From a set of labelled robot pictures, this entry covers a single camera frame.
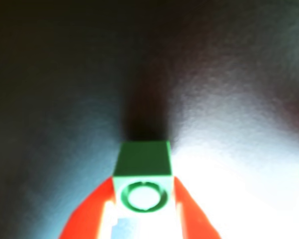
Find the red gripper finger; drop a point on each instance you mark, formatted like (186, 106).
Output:
(196, 221)
(84, 219)

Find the green cube with circle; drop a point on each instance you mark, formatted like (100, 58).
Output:
(143, 161)

